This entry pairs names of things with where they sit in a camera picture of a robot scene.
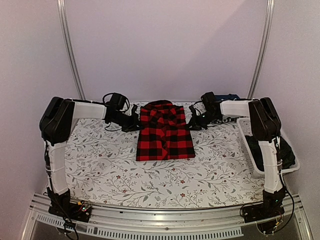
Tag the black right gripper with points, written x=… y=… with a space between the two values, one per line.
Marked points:
x=195 y=122

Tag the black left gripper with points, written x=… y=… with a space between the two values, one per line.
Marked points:
x=133 y=126

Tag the red black plaid shirt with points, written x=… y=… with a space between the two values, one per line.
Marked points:
x=165 y=135

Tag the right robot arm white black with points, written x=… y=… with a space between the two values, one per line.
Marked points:
x=265 y=127

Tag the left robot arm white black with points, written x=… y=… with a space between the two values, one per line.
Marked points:
x=59 y=120

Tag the white plastic laundry basket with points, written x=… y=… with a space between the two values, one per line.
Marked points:
x=244 y=125

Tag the folded navy blue shirt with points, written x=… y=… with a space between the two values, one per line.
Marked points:
x=224 y=97

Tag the floral patterned table cloth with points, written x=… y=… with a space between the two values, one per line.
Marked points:
x=100 y=166

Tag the dark green plaid garment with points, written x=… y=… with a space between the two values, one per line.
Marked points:
x=286 y=153

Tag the aluminium front rail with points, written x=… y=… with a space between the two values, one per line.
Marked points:
x=127 y=223

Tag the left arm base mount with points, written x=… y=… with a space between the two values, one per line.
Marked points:
x=61 y=205

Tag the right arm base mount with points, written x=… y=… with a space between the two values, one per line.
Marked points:
x=271 y=207

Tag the left aluminium frame post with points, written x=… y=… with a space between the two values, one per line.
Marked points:
x=61 y=7

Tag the aluminium frame post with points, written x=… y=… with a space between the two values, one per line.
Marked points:
x=61 y=7
x=270 y=5

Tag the right aluminium frame post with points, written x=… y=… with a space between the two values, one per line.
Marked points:
x=270 y=5

